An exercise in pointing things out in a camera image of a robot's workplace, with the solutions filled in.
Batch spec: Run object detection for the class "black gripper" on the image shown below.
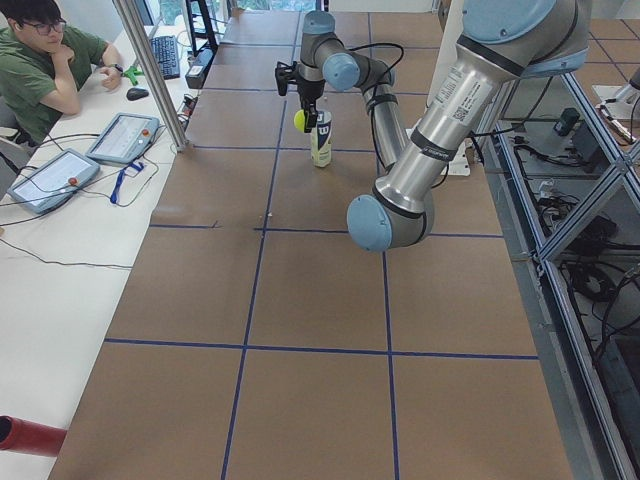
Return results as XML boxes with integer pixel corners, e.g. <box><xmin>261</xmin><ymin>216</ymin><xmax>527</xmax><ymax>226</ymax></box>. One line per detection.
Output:
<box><xmin>297</xmin><ymin>77</ymin><xmax>325</xmax><ymax>133</ymax></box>

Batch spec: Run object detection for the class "yellow tennis ball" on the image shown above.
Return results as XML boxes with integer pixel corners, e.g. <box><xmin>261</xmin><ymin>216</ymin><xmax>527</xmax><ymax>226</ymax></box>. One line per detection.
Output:
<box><xmin>293</xmin><ymin>110</ymin><xmax>307</xmax><ymax>133</ymax></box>

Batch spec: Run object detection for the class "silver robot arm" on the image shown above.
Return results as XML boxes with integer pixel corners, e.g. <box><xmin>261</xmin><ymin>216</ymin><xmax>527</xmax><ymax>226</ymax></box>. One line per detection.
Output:
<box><xmin>279</xmin><ymin>1</ymin><xmax>592</xmax><ymax>252</ymax></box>

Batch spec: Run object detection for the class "clear tennis ball can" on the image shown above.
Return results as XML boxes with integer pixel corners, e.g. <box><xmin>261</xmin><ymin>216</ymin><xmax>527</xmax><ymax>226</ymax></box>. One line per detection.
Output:
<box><xmin>311</xmin><ymin>110</ymin><xmax>332</xmax><ymax>168</ymax></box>

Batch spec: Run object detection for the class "black keyboard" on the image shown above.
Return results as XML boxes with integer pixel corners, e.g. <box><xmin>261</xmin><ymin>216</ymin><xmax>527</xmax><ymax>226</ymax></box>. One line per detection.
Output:
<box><xmin>150</xmin><ymin>35</ymin><xmax>181</xmax><ymax>79</ymax></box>

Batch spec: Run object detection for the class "black computer mouse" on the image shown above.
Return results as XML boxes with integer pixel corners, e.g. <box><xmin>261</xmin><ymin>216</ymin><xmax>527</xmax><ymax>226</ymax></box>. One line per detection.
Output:
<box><xmin>126</xmin><ymin>87</ymin><xmax>149</xmax><ymax>101</ymax></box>

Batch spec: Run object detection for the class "far teach pendant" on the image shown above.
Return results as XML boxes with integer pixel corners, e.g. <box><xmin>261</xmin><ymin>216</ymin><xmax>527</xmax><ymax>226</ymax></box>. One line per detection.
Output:
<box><xmin>86</xmin><ymin>112</ymin><xmax>160</xmax><ymax>165</ymax></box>

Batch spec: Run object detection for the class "teach pendant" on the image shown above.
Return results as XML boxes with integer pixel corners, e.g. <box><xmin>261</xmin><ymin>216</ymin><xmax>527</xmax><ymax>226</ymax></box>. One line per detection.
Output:
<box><xmin>8</xmin><ymin>149</ymin><xmax>100</xmax><ymax>214</ymax></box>
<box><xmin>86</xmin><ymin>112</ymin><xmax>160</xmax><ymax>165</ymax></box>

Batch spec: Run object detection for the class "green tool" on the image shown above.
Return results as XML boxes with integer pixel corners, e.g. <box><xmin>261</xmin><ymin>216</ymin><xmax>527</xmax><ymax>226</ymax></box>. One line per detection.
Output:
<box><xmin>123</xmin><ymin>65</ymin><xmax>144</xmax><ymax>86</ymax></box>

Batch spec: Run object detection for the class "near teach pendant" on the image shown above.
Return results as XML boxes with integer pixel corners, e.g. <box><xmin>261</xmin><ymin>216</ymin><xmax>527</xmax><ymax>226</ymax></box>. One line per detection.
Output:
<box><xmin>8</xmin><ymin>149</ymin><xmax>100</xmax><ymax>214</ymax></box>

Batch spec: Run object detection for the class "person in green shirt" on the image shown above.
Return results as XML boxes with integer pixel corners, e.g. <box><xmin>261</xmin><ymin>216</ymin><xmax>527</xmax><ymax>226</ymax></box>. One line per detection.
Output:
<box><xmin>1</xmin><ymin>1</ymin><xmax>123</xmax><ymax>145</ymax></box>

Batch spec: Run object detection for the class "red cylinder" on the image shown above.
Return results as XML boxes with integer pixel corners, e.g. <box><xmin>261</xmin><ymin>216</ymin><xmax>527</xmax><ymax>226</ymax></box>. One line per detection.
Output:
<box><xmin>1</xmin><ymin>415</ymin><xmax>67</xmax><ymax>457</ymax></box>

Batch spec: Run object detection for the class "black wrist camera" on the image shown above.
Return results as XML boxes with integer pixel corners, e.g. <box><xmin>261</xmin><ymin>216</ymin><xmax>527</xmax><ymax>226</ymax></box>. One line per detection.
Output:
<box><xmin>274</xmin><ymin>61</ymin><xmax>298</xmax><ymax>97</ymax></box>

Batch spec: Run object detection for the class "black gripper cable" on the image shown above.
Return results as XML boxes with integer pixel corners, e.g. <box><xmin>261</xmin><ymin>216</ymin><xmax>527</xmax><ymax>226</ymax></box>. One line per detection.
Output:
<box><xmin>344</xmin><ymin>42</ymin><xmax>405</xmax><ymax>86</ymax></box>

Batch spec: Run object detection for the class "aluminium frame post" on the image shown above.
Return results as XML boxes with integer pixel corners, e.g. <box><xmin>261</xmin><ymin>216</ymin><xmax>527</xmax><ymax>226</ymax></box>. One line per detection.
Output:
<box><xmin>113</xmin><ymin>0</ymin><xmax>188</xmax><ymax>152</ymax></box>

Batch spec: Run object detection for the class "blue lanyard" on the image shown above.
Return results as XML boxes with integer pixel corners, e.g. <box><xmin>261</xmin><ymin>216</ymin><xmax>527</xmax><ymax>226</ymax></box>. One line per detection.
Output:
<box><xmin>109</xmin><ymin>160</ymin><xmax>146</xmax><ymax>205</ymax></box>

